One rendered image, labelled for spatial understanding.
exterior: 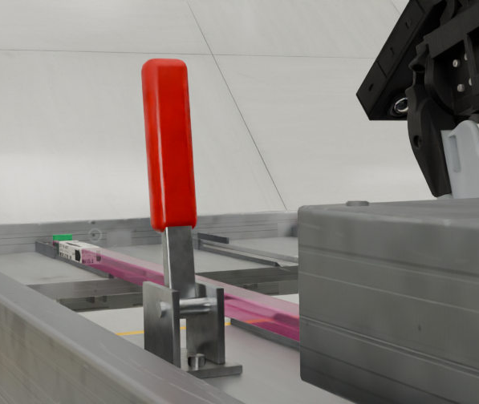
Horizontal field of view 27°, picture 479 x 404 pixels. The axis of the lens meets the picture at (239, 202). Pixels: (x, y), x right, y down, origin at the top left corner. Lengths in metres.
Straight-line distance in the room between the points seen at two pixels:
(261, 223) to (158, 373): 0.56
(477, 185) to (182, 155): 0.30
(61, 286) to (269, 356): 0.25
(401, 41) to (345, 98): 1.65
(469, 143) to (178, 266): 0.32
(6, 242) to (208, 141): 1.32
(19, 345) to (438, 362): 0.24
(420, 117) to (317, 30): 1.91
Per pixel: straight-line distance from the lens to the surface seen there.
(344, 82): 2.39
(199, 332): 0.36
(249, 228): 0.84
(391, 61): 0.70
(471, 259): 0.20
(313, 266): 0.26
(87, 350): 0.33
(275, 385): 0.33
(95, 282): 0.60
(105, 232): 0.80
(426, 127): 0.63
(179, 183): 0.35
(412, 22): 0.68
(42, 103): 2.06
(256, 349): 0.38
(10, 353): 0.44
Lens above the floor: 1.30
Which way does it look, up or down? 41 degrees down
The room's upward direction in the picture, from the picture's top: 21 degrees clockwise
